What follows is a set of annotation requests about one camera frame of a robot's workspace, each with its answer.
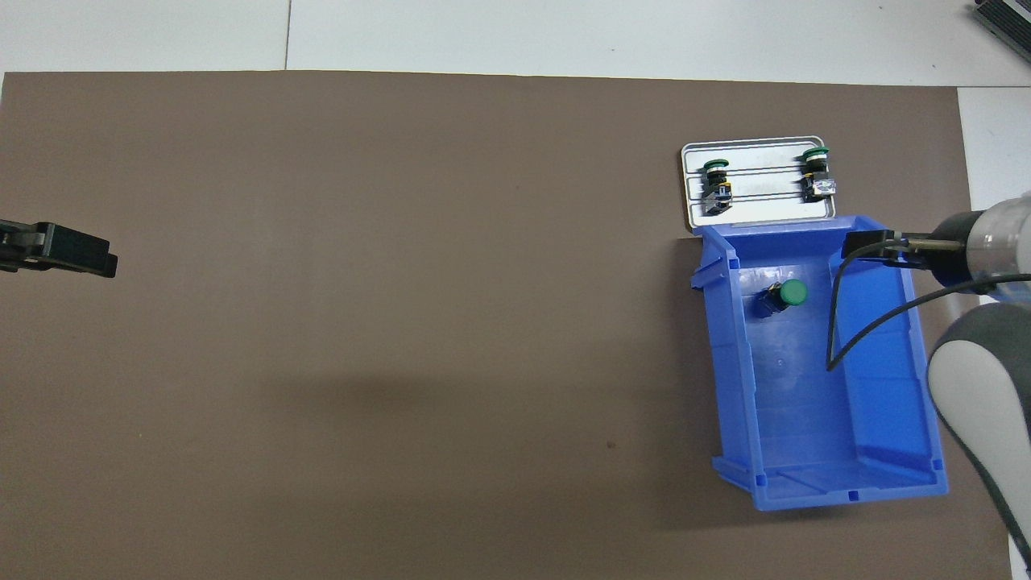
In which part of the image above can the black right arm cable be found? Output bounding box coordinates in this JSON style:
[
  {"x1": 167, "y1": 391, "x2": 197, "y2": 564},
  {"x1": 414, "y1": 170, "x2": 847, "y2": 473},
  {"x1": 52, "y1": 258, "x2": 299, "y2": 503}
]
[{"x1": 826, "y1": 230, "x2": 1031, "y2": 373}]

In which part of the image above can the blue plastic storage bin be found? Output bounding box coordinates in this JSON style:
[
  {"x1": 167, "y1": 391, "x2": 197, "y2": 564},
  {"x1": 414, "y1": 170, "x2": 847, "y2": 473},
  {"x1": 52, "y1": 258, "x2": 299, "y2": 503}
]
[{"x1": 690, "y1": 213, "x2": 950, "y2": 512}]

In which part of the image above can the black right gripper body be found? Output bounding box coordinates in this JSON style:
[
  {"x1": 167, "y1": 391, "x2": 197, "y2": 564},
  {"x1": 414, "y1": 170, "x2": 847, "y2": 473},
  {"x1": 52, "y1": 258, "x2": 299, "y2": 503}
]
[{"x1": 918, "y1": 212, "x2": 979, "y2": 284}]

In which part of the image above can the black ridged metal device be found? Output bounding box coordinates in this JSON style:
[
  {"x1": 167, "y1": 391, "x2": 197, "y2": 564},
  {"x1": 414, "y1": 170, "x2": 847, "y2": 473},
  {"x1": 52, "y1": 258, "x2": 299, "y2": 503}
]
[{"x1": 971, "y1": 0, "x2": 1031, "y2": 53}]

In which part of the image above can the brown paper table mat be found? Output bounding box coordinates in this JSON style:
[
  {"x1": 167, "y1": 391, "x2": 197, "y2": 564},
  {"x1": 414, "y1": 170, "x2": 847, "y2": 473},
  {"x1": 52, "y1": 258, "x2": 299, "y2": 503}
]
[{"x1": 0, "y1": 71, "x2": 1014, "y2": 580}]

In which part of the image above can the silver metal tray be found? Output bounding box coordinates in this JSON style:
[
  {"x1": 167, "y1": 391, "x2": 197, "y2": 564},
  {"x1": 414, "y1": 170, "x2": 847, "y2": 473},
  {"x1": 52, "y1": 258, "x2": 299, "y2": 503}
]
[{"x1": 681, "y1": 135, "x2": 837, "y2": 234}]

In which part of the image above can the green push button switch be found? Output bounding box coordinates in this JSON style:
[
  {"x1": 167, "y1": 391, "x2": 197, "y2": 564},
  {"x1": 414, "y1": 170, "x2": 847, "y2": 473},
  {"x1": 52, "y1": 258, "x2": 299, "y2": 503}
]
[
  {"x1": 753, "y1": 278, "x2": 809, "y2": 319},
  {"x1": 799, "y1": 147, "x2": 838, "y2": 202},
  {"x1": 699, "y1": 159, "x2": 734, "y2": 217}
]

